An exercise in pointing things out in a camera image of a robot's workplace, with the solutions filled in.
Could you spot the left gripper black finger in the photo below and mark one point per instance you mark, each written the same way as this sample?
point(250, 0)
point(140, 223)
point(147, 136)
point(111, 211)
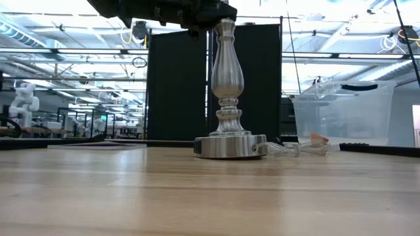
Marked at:
point(223, 11)

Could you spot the silver metal table lamp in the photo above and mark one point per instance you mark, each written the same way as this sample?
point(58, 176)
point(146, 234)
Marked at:
point(228, 82)

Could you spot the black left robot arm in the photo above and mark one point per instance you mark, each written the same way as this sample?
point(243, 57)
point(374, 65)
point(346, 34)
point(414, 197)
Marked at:
point(108, 8)

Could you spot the black partition screen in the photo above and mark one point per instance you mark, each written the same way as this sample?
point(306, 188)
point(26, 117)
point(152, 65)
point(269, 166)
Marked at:
point(177, 85)

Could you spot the clear plastic storage bin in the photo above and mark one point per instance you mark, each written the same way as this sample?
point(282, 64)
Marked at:
point(344, 114)

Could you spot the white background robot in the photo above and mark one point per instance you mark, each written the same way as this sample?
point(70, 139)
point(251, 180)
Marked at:
point(24, 101)

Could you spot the thin black pole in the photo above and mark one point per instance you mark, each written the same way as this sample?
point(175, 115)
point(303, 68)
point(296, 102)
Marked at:
point(408, 42)

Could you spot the black frame workstation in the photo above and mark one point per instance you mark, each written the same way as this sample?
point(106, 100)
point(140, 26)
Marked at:
point(85, 123)

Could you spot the black aluminium table frame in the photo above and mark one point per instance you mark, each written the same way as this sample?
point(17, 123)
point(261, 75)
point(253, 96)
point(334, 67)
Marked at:
point(377, 149)

